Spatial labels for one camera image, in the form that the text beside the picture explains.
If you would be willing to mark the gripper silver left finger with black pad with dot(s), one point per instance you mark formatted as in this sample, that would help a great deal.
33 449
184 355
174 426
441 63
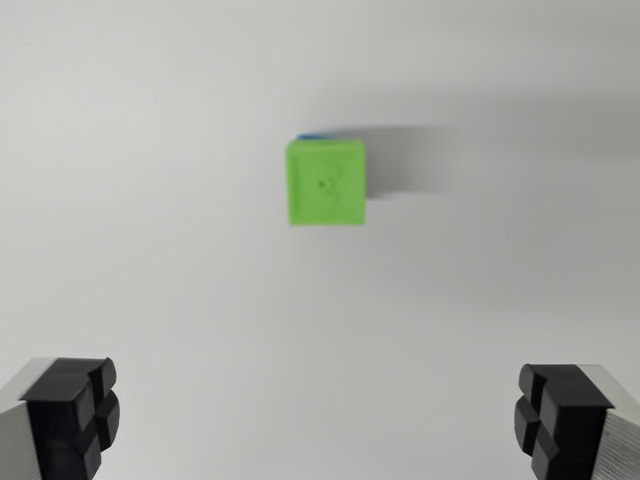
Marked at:
55 425

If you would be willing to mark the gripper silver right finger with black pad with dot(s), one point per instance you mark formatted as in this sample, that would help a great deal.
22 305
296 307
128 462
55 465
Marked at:
580 425

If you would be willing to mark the green cube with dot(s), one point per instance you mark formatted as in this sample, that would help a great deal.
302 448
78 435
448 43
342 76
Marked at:
325 185

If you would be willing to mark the blue cube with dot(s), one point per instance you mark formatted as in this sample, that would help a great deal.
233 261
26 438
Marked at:
316 136

